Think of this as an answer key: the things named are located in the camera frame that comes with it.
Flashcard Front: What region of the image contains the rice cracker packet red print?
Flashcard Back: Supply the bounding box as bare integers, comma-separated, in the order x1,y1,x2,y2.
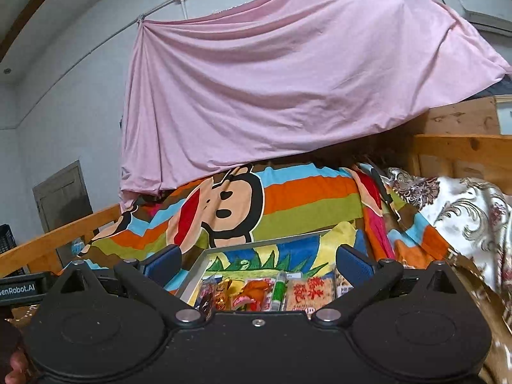
286,274,337,313

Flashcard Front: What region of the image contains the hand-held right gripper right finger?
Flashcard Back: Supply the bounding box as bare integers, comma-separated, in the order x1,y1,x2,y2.
313,244,457,329

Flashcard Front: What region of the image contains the white air conditioner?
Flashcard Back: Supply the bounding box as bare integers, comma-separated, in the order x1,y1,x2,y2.
437,0,512,33

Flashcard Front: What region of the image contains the black plastic crate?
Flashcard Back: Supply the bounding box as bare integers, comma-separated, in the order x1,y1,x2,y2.
0,223,19,257

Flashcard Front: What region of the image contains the grey metal tray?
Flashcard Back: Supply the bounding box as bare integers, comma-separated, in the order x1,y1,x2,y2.
176,230,356,313

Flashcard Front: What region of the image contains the gold red snack packet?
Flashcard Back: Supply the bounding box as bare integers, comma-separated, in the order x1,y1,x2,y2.
214,278,235,310

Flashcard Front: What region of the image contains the monkey printed brown blanket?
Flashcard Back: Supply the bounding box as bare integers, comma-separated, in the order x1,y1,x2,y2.
8,160,512,384

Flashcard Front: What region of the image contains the wooden bed frame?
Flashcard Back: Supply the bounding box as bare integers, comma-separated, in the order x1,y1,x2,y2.
0,134,512,276

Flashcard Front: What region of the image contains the pink hanging sheet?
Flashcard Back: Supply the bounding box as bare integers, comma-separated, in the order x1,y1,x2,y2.
119,0,512,209

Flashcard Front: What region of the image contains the clear nut bar packet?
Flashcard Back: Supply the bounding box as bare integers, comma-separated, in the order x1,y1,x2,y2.
334,268,355,299

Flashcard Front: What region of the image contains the clear barcode snack packet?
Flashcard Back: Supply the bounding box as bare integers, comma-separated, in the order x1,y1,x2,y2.
196,278,215,316

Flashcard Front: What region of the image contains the wooden cabinet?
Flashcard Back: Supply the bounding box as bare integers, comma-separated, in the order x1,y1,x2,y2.
424,95,512,137

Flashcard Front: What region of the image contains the orange snack packet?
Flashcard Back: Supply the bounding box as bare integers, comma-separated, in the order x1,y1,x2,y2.
232,278,276,313

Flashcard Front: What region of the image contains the grey door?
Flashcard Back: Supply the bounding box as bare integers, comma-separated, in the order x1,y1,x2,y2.
33,160,94,267

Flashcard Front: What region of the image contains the person's left hand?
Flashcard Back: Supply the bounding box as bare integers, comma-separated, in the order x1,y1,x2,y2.
0,320,31,384

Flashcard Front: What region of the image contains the floral satin quilt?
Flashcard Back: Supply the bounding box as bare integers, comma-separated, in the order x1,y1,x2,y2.
384,167,512,300

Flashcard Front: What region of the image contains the green stick snack packet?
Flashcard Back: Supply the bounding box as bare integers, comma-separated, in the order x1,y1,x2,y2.
272,272,289,312

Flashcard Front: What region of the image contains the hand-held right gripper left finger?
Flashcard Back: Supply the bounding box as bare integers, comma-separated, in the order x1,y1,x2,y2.
60,245,205,329

